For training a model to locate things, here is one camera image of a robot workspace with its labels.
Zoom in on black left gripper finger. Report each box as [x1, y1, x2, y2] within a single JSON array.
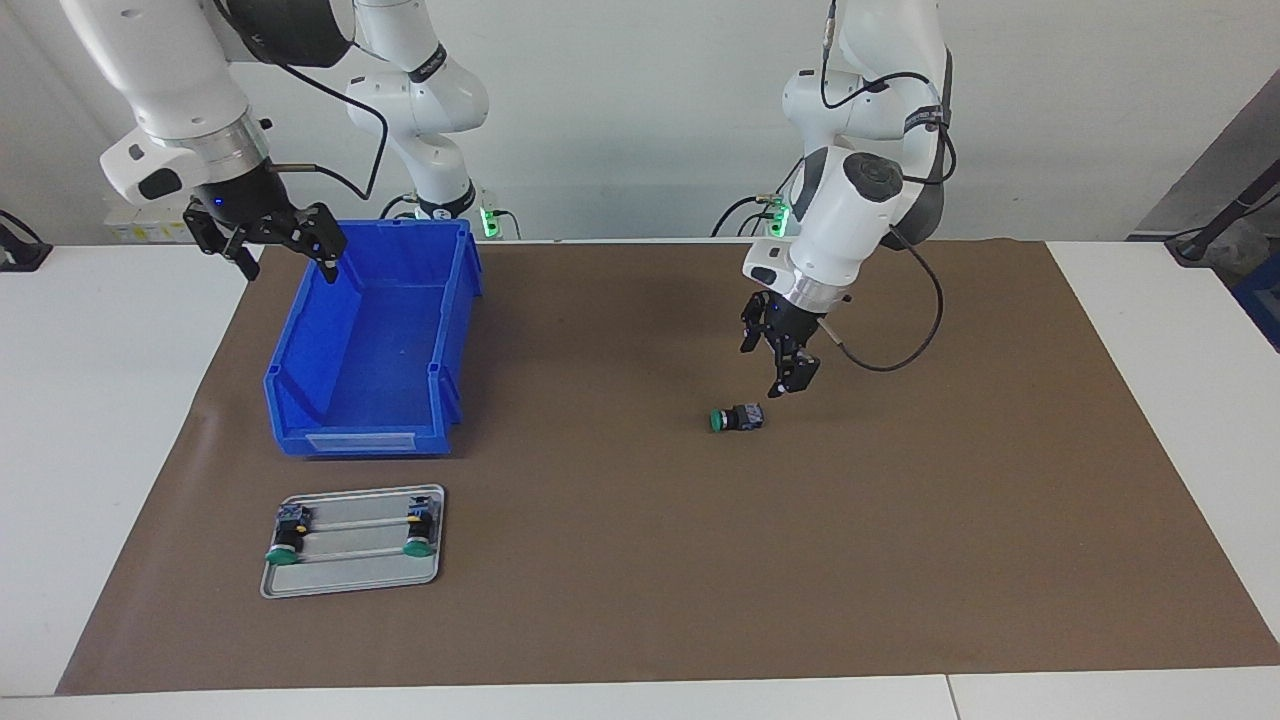
[[766, 338, 822, 399], [739, 295, 773, 356]]

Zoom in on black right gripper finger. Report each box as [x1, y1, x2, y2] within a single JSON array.
[[262, 202, 349, 287], [183, 208, 264, 284]]

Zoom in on green push button switch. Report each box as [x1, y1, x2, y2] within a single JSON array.
[[708, 403, 768, 434], [401, 496, 442, 559], [264, 504, 312, 568]]

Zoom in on white labelled box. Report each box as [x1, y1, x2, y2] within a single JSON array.
[[105, 198, 197, 246]]

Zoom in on blue plastic storage bin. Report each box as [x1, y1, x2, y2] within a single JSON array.
[[263, 218, 485, 459]]

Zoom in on brown table mat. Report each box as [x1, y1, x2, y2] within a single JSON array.
[[55, 238, 1280, 697]]

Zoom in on grey metal tray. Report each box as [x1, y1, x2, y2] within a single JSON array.
[[260, 484, 447, 600]]

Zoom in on black tripod pole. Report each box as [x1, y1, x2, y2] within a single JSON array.
[[1165, 160, 1280, 267]]

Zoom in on blue crate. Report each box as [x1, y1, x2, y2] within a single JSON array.
[[1228, 250, 1280, 353]]

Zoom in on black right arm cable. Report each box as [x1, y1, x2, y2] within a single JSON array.
[[210, 0, 391, 201]]

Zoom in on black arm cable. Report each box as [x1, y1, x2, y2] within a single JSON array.
[[210, 0, 391, 201], [818, 0, 961, 374]]

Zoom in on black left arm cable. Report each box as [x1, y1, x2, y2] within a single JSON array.
[[818, 0, 961, 374]]

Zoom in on black clamp mount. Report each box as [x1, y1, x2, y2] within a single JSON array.
[[0, 208, 53, 273]]

